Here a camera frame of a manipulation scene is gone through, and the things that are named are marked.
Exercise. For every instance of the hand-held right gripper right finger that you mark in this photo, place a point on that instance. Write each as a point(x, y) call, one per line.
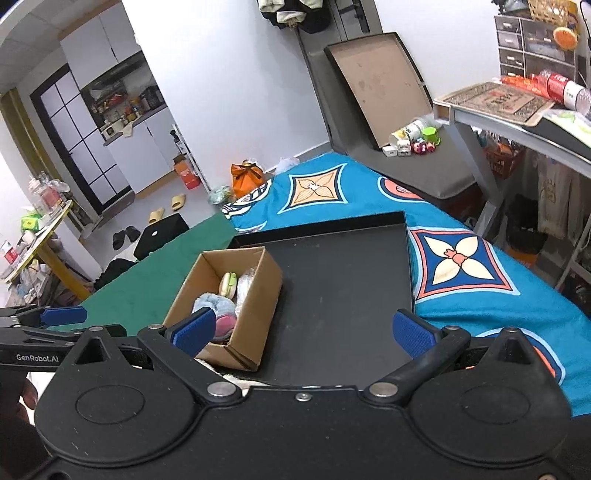
point(413, 334)

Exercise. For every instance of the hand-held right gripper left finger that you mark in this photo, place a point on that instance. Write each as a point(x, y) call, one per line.
point(194, 330)

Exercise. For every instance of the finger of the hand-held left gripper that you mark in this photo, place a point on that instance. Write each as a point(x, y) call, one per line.
point(51, 335)
point(62, 315)

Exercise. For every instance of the fluffy grey-blue plush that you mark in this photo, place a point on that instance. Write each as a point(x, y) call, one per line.
point(217, 309)

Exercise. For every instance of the burger plush toy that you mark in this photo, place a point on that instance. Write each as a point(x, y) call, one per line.
point(227, 285)

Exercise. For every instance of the clear plastic bag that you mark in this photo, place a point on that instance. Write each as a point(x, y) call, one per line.
point(247, 284)

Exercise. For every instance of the brown cardboard box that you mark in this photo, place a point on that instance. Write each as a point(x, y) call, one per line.
point(258, 295)

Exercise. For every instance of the black tray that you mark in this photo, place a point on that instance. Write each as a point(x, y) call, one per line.
point(337, 286)

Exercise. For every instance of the person's left hand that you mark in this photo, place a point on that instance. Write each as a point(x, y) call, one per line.
point(28, 396)

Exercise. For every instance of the green blanket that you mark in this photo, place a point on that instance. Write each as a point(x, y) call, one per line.
point(152, 295)

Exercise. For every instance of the blue patterned blanket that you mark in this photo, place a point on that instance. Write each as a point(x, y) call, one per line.
point(461, 304)

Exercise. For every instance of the black clothing pile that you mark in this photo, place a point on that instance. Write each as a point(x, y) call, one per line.
point(115, 273)

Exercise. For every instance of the yellow table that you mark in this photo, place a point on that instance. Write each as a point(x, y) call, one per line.
point(41, 244)

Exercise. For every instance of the black slipper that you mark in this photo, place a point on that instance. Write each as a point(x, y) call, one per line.
point(119, 240)
point(133, 233)

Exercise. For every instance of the green tissue box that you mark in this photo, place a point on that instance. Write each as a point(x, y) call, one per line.
point(31, 224)

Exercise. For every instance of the black dotted stool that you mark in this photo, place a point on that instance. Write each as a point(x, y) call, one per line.
point(159, 235)

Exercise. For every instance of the yellow slipper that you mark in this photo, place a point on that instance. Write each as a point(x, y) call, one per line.
point(178, 201)
point(156, 215)

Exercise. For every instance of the black bin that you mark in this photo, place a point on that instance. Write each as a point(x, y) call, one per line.
point(524, 230)

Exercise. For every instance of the orange cardboard box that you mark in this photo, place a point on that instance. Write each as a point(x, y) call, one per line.
point(187, 173)

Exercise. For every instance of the orange gift bag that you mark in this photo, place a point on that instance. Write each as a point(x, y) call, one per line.
point(247, 179)

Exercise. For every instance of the grey floor cushion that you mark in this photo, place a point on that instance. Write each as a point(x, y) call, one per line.
point(429, 173)

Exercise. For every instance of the black-framed sliding door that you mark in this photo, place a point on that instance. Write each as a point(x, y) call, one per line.
point(78, 138)

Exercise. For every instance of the white kitchen cabinet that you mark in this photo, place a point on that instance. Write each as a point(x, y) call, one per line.
point(143, 152)

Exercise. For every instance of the white charger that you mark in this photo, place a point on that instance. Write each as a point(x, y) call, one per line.
point(390, 151)

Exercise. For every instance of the small toy figures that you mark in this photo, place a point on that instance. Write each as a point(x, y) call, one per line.
point(422, 146)

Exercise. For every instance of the white plastic bag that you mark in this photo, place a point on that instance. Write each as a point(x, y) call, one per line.
point(287, 164)

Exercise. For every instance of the white microwave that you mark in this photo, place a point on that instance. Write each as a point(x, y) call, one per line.
point(111, 130)

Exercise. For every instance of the beige tote bag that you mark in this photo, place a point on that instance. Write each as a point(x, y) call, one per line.
point(554, 198)

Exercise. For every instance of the red crate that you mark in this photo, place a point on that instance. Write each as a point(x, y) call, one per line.
point(503, 160)

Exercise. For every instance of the green cup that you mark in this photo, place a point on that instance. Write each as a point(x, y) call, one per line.
point(431, 135)

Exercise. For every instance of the white canister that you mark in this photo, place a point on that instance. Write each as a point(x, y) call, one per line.
point(408, 131)

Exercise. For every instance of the grey desk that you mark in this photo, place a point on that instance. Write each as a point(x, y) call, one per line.
point(498, 127)

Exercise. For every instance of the grey door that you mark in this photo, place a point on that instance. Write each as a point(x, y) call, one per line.
point(323, 106)

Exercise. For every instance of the patterned flat box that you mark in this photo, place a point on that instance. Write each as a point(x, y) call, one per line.
point(498, 100)

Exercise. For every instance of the red label plastic bottle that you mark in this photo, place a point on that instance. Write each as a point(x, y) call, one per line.
point(565, 91)

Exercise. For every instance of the grey drawer organizer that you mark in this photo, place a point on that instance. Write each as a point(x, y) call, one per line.
point(526, 46)

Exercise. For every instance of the hanging clothes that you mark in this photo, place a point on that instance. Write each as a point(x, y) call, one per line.
point(295, 14)

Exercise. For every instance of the orange plush ball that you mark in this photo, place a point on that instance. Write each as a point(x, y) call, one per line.
point(564, 37)

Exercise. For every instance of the woven basket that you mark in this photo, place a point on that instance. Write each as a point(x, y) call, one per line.
point(551, 9)

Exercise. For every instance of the black picture frame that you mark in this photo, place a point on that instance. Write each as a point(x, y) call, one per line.
point(378, 87)

